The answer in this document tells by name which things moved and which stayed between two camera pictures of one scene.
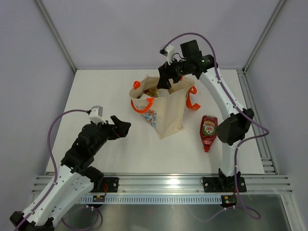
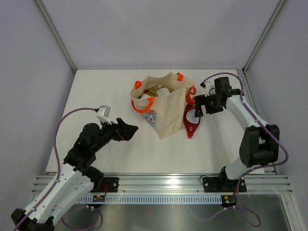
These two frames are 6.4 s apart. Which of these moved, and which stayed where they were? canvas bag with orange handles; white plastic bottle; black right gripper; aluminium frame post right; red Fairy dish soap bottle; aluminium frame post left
Moved: black right gripper; red Fairy dish soap bottle
Stayed: white plastic bottle; aluminium frame post left; canvas bag with orange handles; aluminium frame post right
